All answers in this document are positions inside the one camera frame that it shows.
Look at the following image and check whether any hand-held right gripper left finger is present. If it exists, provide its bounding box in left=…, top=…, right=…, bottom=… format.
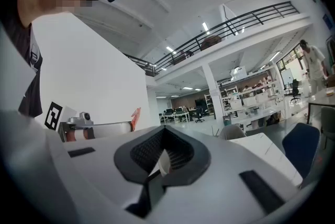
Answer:
left=114, top=125, right=169, bottom=184

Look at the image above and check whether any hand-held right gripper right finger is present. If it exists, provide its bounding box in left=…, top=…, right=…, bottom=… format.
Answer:
left=157, top=125, right=211, bottom=187

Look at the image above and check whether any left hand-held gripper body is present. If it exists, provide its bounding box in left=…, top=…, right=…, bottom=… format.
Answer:
left=44, top=101, right=133, bottom=142

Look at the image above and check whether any strawberry piece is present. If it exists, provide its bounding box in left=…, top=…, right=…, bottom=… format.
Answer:
left=130, top=107, right=142, bottom=132

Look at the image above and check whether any black office chair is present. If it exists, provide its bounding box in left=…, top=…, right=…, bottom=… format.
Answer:
left=195, top=107, right=206, bottom=124
left=289, top=79, right=302, bottom=103

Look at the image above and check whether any grey upholstered chair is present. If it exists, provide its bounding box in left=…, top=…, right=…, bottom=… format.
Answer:
left=219, top=124, right=247, bottom=140

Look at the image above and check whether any person's dark shirt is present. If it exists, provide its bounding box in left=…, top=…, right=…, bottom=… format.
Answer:
left=2, top=12, right=43, bottom=118

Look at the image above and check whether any white storage shelving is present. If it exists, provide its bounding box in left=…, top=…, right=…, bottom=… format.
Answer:
left=216, top=63, right=286, bottom=127

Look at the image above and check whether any dark blue chair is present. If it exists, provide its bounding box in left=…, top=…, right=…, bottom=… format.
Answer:
left=282, top=122, right=321, bottom=180

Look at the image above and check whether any black balcony railing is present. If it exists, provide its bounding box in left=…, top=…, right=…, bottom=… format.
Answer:
left=122, top=1, right=300, bottom=77

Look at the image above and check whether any grey-green chair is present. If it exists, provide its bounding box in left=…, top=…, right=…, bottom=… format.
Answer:
left=320, top=106, right=335, bottom=150

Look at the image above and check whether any black-legged side table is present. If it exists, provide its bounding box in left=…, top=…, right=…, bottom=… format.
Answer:
left=306, top=87, right=335, bottom=125

